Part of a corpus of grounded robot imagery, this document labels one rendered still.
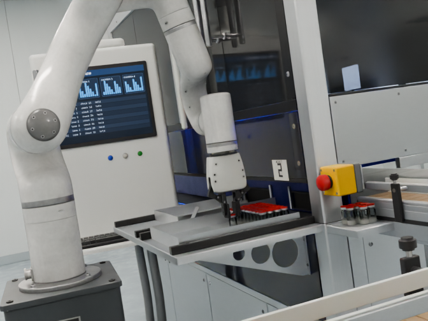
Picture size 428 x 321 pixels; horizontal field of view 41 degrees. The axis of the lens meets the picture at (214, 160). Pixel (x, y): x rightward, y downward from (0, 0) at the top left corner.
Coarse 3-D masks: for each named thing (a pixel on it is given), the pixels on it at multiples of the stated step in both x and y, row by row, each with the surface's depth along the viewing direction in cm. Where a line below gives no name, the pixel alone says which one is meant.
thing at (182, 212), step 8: (208, 200) 204; (216, 200) 205; (232, 200) 207; (264, 200) 184; (272, 200) 185; (168, 208) 198; (176, 208) 199; (184, 208) 200; (192, 208) 202; (200, 208) 203; (208, 208) 204; (216, 208) 203; (160, 216) 190; (168, 216) 181; (176, 216) 174; (184, 216) 173; (200, 216) 175
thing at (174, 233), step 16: (160, 224) 162; (176, 224) 164; (192, 224) 165; (208, 224) 167; (224, 224) 166; (240, 224) 143; (256, 224) 145; (160, 240) 152; (176, 240) 138; (192, 240) 138
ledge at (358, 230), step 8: (336, 224) 143; (344, 224) 142; (360, 224) 139; (368, 224) 138; (376, 224) 136; (384, 224) 135; (392, 224) 136; (336, 232) 140; (344, 232) 137; (352, 232) 134; (360, 232) 133; (368, 232) 134; (376, 232) 134
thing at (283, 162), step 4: (272, 160) 166; (276, 160) 163; (280, 160) 161; (284, 160) 159; (276, 164) 163; (284, 164) 159; (276, 168) 164; (280, 168) 162; (284, 168) 160; (276, 172) 164; (280, 172) 162; (284, 172) 160; (276, 176) 165; (284, 176) 160; (288, 176) 158; (284, 180) 161; (288, 180) 159
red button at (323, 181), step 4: (320, 176) 137; (324, 176) 137; (328, 176) 137; (316, 180) 139; (320, 180) 137; (324, 180) 136; (328, 180) 137; (320, 184) 137; (324, 184) 136; (328, 184) 136; (320, 188) 137; (324, 188) 137; (328, 188) 137
